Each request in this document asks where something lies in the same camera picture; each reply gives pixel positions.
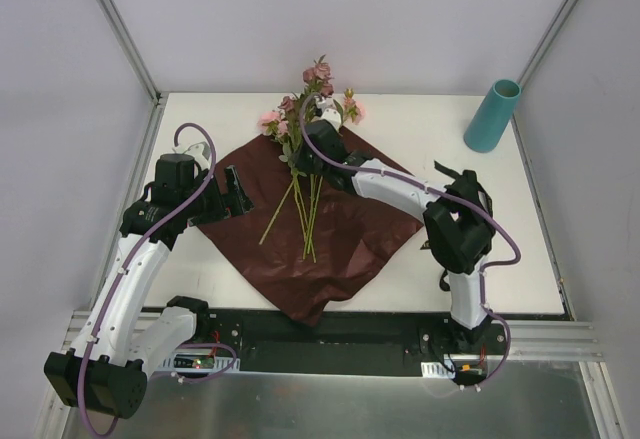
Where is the blue hydrangea flower stem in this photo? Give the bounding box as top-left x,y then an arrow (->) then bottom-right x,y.
303,175 -> 323,262

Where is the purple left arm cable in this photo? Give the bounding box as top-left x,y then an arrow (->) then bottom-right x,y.
77,122 -> 236,438

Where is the white cable duct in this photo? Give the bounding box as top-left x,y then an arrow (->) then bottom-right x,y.
421,361 -> 456,380
156,352 -> 241,373

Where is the white left cable duct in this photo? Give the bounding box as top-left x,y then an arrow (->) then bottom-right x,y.
156,352 -> 241,373

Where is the red flower bouquet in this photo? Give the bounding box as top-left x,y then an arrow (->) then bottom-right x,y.
200,136 -> 423,326

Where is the teal cone vase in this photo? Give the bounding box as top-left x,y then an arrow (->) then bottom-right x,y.
463,79 -> 521,153

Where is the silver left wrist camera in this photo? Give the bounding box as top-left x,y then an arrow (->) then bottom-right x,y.
172,141 -> 211,169

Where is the pink bud flower stem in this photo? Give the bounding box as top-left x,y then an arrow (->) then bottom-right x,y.
332,88 -> 366,126

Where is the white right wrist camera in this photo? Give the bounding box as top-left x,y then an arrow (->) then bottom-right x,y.
315,97 -> 343,131

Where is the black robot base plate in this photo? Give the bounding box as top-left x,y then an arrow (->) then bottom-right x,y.
196,309 -> 507,377

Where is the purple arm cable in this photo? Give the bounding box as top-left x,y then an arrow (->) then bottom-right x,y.
77,122 -> 236,438
298,91 -> 524,400

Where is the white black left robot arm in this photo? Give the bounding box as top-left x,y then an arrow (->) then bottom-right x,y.
44,153 -> 253,419

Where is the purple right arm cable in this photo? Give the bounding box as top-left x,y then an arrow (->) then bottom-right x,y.
298,91 -> 524,400

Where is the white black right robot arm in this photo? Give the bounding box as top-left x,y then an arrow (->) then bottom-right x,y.
294,119 -> 495,354

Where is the pink rose flower stem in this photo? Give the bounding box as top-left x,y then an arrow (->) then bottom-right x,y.
259,110 -> 310,246

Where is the mauve rose flower stem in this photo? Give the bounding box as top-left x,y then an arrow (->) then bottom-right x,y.
259,54 -> 335,246

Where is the black ribbon gold lettering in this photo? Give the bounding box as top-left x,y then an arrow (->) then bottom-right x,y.
422,161 -> 496,292

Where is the white right cable duct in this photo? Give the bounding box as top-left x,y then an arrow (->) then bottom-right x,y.
421,361 -> 456,380

